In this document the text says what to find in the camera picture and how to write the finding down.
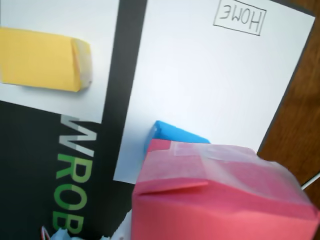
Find white paper sheet marked 1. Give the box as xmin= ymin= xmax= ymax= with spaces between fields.
xmin=0 ymin=0 xmax=120 ymax=125

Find black printed mat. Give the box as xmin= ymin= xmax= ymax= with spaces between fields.
xmin=0 ymin=0 xmax=272 ymax=240

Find red paper box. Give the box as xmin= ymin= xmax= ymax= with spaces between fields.
xmin=131 ymin=138 xmax=320 ymax=240

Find red white servo wire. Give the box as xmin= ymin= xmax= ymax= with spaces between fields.
xmin=40 ymin=225 xmax=51 ymax=240

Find yellow paper box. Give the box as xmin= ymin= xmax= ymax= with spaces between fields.
xmin=0 ymin=26 xmax=93 ymax=94

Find white cable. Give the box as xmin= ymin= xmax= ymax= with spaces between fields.
xmin=301 ymin=174 xmax=320 ymax=191

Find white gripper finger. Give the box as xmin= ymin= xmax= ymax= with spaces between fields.
xmin=109 ymin=211 xmax=134 ymax=240

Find blue paper box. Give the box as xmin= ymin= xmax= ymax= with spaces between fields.
xmin=143 ymin=120 xmax=211 ymax=161

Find white paper sheet marked HOME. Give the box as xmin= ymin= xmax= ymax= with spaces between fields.
xmin=112 ymin=0 xmax=316 ymax=186

